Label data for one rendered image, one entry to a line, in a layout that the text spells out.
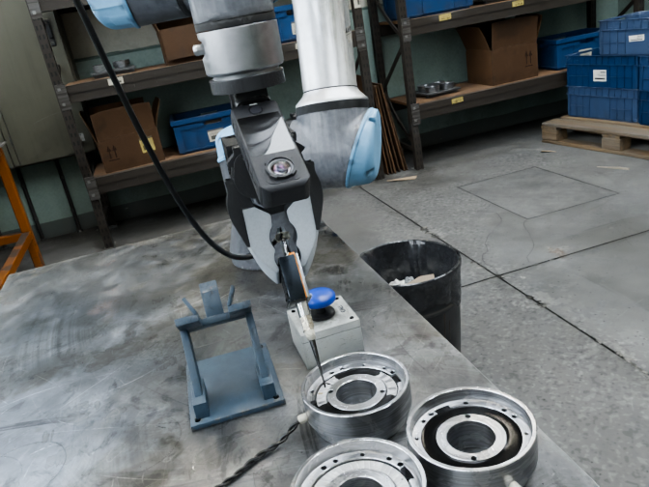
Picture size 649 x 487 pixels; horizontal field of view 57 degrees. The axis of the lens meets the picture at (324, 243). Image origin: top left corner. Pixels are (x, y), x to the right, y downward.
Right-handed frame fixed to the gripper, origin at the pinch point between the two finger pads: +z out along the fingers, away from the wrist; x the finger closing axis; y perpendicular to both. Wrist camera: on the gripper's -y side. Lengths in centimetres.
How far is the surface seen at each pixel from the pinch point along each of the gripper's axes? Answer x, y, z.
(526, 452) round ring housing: -12.0, -24.3, 9.0
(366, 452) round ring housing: -1.1, -17.7, 10.1
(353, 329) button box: -6.0, 1.6, 9.7
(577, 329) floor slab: -106, 103, 94
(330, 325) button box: -3.5, 2.0, 8.6
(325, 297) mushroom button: -3.8, 3.5, 5.8
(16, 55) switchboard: 93, 357, -27
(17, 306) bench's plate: 41, 44, 13
